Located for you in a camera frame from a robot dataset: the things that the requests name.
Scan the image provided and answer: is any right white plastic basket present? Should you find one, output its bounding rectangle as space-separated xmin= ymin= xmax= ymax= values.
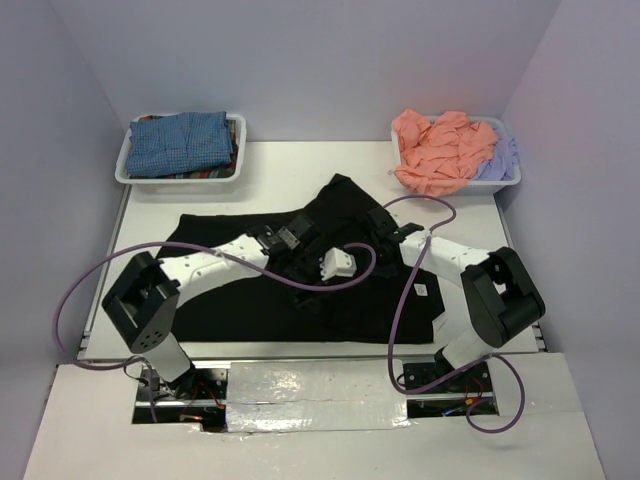
xmin=391 ymin=115 xmax=521 ymax=196

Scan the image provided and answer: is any lavender shirt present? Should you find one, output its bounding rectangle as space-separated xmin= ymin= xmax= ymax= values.
xmin=472 ymin=128 xmax=519 ymax=182

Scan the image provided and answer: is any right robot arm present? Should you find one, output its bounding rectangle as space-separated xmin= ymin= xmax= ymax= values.
xmin=360 ymin=207 xmax=546 ymax=391

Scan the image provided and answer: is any silver foil tape cover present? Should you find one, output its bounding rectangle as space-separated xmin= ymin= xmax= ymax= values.
xmin=225 ymin=360 xmax=410 ymax=433

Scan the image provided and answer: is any white plastic basket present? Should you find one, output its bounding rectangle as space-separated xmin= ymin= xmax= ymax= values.
xmin=391 ymin=115 xmax=521 ymax=196
xmin=115 ymin=112 xmax=247 ymax=189

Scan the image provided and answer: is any black long sleeve shirt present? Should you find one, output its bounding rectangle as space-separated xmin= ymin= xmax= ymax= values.
xmin=154 ymin=172 xmax=447 ymax=345

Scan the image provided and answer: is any left white plastic basket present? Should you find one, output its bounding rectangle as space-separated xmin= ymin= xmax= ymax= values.
xmin=115 ymin=112 xmax=247 ymax=189

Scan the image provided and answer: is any orange pink shirt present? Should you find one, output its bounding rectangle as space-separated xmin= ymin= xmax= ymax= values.
xmin=392 ymin=109 xmax=499 ymax=197

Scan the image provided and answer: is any blue checkered folded shirt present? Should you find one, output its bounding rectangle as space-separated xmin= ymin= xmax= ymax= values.
xmin=123 ymin=110 xmax=234 ymax=178

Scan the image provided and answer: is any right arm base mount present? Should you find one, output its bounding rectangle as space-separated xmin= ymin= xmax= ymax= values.
xmin=396 ymin=360 xmax=498 ymax=419

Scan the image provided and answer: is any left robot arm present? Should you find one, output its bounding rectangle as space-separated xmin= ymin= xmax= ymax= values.
xmin=102 ymin=215 xmax=321 ymax=399

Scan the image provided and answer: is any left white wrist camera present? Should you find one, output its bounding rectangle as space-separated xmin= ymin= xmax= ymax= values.
xmin=320 ymin=248 xmax=357 ymax=281

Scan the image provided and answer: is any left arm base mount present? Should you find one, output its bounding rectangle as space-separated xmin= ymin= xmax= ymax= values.
xmin=123 ymin=363 xmax=230 ymax=433

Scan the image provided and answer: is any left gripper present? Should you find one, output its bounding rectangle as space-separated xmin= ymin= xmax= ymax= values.
xmin=282 ymin=249 xmax=335 ymax=313

